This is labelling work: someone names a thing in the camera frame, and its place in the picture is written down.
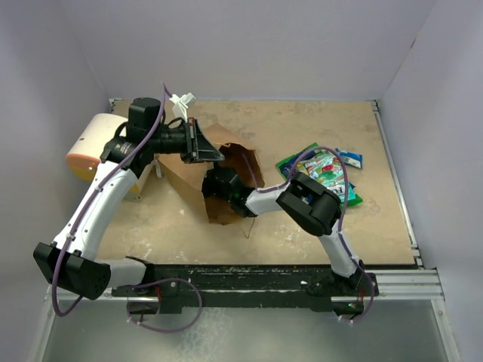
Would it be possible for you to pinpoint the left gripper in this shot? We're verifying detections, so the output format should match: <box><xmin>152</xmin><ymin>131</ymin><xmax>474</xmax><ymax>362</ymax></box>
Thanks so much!
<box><xmin>149</xmin><ymin>117</ymin><xmax>224</xmax><ymax>164</ymax></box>

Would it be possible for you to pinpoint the brown paper bag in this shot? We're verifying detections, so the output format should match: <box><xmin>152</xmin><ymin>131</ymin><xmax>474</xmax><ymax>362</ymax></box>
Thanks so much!
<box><xmin>158</xmin><ymin>124</ymin><xmax>265</xmax><ymax>225</ymax></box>

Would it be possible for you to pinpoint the blue Kettle chips bag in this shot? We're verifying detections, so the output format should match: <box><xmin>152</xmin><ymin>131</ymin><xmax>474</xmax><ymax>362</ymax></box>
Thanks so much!
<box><xmin>276</xmin><ymin>149</ymin><xmax>321</xmax><ymax>179</ymax></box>

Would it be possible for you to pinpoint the green yellow candy packet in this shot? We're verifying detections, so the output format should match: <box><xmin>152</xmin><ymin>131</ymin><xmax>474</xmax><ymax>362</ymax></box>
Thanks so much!
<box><xmin>297</xmin><ymin>152</ymin><xmax>330</xmax><ymax>175</ymax></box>

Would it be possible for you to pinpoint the green white snack packet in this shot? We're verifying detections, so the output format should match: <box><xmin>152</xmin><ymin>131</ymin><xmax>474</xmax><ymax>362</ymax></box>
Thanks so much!
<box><xmin>276</xmin><ymin>143</ymin><xmax>363</xmax><ymax>207</ymax></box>

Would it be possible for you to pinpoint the blue snack packet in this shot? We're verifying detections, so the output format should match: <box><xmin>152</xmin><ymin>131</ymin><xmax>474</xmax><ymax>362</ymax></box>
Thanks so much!
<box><xmin>336</xmin><ymin>148</ymin><xmax>363</xmax><ymax>170</ymax></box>

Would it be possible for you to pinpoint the red green Fox's candy packet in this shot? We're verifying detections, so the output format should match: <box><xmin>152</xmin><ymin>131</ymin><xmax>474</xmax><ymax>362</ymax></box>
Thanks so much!
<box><xmin>308</xmin><ymin>150</ymin><xmax>346</xmax><ymax>203</ymax></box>

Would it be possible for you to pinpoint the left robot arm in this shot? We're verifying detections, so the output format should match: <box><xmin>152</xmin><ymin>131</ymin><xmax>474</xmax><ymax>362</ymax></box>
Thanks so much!
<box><xmin>33</xmin><ymin>93</ymin><xmax>224</xmax><ymax>300</ymax></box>

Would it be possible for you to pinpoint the small white clip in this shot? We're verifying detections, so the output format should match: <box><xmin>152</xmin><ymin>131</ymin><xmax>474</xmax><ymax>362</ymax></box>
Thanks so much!
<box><xmin>153</xmin><ymin>160</ymin><xmax>163</xmax><ymax>179</ymax></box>

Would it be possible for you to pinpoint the orange beige box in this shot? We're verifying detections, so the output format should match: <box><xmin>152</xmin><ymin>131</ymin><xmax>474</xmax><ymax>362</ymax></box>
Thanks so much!
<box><xmin>66</xmin><ymin>113</ymin><xmax>156</xmax><ymax>200</ymax></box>

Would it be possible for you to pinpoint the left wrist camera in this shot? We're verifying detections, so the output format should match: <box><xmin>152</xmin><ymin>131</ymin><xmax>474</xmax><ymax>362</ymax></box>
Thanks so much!
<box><xmin>170</xmin><ymin>93</ymin><xmax>197</xmax><ymax>121</ymax></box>

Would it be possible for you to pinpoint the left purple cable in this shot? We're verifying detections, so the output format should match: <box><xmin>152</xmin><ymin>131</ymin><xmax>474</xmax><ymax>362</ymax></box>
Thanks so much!
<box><xmin>51</xmin><ymin>81</ymin><xmax>204</xmax><ymax>333</ymax></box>

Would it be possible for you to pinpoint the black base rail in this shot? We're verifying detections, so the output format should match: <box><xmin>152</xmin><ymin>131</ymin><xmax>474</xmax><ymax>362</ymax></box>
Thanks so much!
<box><xmin>112</xmin><ymin>264</ymin><xmax>379</xmax><ymax>315</ymax></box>

